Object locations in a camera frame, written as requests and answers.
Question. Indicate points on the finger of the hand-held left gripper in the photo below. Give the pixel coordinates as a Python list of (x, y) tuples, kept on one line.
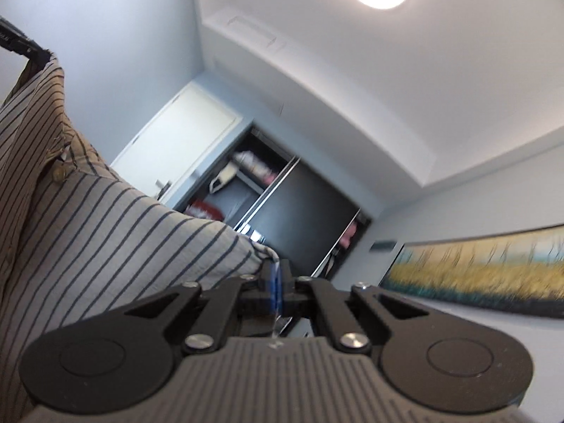
[(22, 42)]

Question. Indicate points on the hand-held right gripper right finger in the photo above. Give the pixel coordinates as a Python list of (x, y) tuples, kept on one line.
[(293, 293)]

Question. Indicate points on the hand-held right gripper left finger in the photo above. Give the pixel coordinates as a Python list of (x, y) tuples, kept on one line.
[(269, 286)]

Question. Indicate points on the brown striped shirt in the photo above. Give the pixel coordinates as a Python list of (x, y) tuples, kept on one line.
[(110, 229)]

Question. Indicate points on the pink clothes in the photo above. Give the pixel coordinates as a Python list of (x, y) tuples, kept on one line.
[(349, 234)]

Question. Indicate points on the pile of light clothes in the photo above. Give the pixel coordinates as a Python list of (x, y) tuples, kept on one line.
[(255, 165)]

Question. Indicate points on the dark wardrobe sliding door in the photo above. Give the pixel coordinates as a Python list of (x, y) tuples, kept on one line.
[(304, 220)]

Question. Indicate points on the dark wardrobe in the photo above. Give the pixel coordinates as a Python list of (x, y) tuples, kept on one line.
[(246, 202)]

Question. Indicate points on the red cloth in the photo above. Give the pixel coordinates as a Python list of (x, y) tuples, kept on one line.
[(205, 209)]

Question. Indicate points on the white hanging bag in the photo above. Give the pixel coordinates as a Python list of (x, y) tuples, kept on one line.
[(222, 178)]

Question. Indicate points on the white door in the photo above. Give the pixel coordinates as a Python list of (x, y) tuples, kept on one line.
[(176, 150)]

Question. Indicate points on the ceiling air vent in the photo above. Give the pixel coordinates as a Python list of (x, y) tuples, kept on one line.
[(257, 31)]

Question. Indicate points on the dark wall control panel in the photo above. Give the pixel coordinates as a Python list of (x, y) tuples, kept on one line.
[(383, 246)]

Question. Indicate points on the yellow field wall painting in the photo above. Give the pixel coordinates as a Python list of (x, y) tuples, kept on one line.
[(476, 273)]

